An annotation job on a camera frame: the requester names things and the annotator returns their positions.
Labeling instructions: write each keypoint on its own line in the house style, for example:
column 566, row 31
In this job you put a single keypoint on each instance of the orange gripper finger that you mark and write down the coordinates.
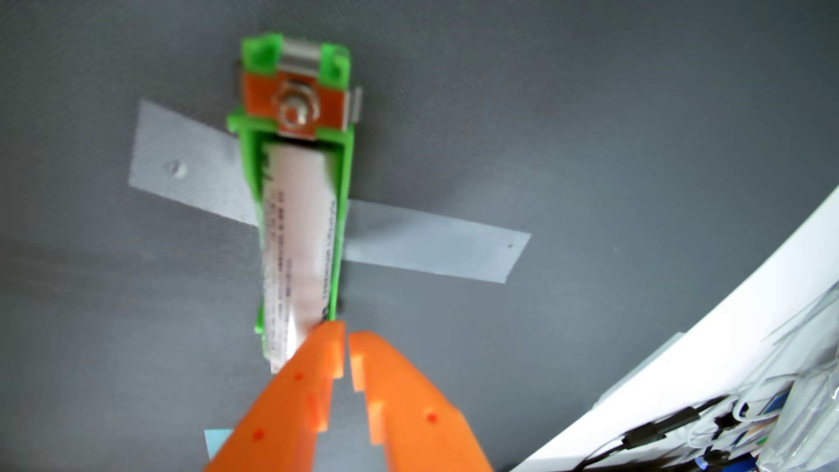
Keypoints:
column 419, row 419
column 288, row 406

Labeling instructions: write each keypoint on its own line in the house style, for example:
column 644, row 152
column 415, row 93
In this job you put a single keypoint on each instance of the white cylindrical battery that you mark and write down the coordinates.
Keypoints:
column 298, row 249

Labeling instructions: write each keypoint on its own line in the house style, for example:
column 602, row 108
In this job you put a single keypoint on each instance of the green battery holder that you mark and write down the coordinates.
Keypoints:
column 251, row 170

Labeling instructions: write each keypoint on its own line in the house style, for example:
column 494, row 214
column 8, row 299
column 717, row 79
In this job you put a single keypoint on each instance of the light blue tape piece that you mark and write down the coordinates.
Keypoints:
column 218, row 442

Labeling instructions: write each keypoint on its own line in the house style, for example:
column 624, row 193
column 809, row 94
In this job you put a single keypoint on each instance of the wide grey tape strip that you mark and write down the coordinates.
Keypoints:
column 432, row 246

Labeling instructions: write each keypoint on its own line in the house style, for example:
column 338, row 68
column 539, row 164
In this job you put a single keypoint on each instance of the dark grey table mat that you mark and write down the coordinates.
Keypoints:
column 98, row 295

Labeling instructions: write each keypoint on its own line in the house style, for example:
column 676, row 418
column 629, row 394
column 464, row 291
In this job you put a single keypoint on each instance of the clear plastic bag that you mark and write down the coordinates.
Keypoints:
column 806, row 419

